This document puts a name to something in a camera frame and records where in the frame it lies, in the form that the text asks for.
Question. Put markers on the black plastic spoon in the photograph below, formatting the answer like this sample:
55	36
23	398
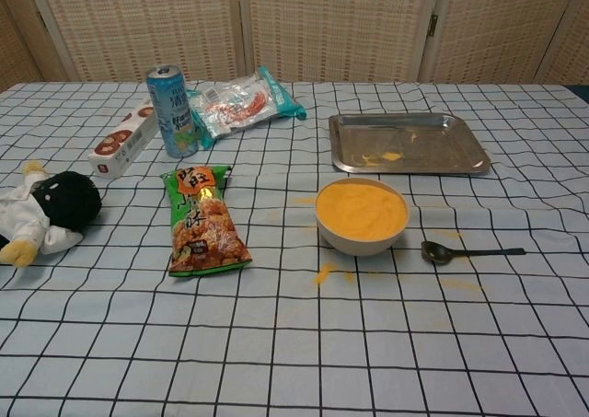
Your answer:
435	252

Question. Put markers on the off-white bowl of orange powder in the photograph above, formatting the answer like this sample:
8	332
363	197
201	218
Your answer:
359	214

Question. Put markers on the metal tray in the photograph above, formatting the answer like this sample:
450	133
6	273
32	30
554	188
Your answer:
405	136

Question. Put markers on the green snack bag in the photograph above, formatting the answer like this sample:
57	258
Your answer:
202	223

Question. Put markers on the silver teal snack packet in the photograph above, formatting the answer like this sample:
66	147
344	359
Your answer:
239	106

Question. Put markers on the blue drink can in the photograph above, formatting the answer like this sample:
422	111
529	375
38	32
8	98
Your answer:
172	113

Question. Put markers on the blue checkered tablecloth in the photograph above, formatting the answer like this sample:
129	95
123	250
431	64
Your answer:
276	343

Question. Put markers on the woven beige folding screen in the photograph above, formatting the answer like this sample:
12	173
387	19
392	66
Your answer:
322	21

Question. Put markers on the white cookie box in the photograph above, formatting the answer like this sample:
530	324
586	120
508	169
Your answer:
122	152

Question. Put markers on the black-headed plush doll white coat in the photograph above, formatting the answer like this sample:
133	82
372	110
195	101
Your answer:
69	196

